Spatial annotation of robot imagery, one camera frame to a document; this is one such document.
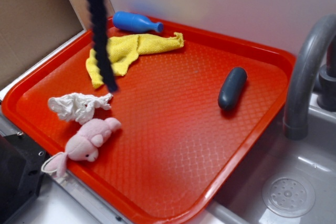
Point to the brown cardboard panel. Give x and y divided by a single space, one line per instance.
32 29

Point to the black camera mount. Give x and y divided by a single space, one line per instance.
21 161

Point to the dark grey oblong capsule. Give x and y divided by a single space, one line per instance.
232 88

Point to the pink plush bunny toy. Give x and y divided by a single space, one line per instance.
83 146

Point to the grey toy sink basin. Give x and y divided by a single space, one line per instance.
282 180

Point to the yellow microfiber cloth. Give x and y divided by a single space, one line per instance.
125 50

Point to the blue plastic bottle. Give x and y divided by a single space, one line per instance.
135 23

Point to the grey toy faucet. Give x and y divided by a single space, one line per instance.
315 61

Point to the crumpled white paper towel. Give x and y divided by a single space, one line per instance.
78 107

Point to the red plastic tray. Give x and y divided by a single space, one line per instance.
176 146

